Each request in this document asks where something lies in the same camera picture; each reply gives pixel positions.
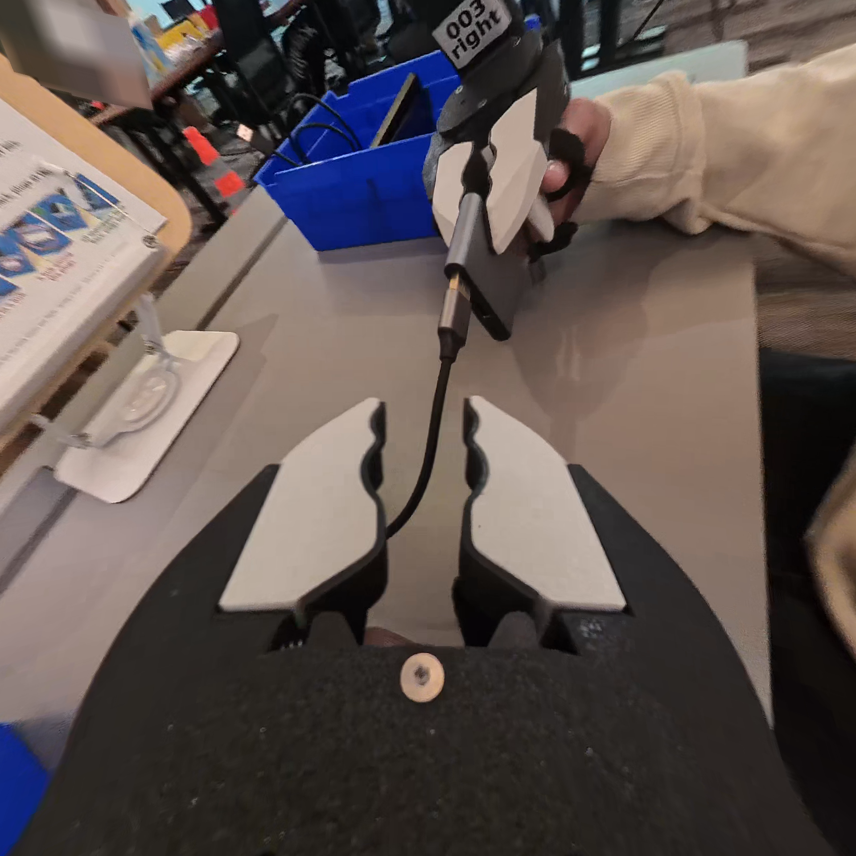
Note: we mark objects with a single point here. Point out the brown office table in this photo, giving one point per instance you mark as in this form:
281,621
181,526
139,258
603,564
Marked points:
180,73

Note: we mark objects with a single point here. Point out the orange traffic cone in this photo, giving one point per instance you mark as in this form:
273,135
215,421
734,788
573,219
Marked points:
200,147

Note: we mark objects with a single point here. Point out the wooden document stand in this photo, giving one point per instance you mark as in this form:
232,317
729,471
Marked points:
160,388

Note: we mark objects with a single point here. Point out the black trousers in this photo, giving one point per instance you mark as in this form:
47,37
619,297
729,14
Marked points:
809,602

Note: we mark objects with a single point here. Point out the grey usb hub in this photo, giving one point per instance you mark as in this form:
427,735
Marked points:
498,287

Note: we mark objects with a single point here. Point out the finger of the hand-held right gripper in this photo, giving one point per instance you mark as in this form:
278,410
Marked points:
518,174
451,194

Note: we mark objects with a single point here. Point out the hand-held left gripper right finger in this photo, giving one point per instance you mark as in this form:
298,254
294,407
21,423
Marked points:
541,535

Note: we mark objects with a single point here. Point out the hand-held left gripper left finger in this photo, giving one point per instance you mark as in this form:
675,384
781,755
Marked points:
301,535

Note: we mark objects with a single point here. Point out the blue plastic bin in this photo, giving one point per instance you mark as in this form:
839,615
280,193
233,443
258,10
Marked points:
354,200
20,789

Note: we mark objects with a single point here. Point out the person's right hand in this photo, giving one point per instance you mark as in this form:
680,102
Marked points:
588,124

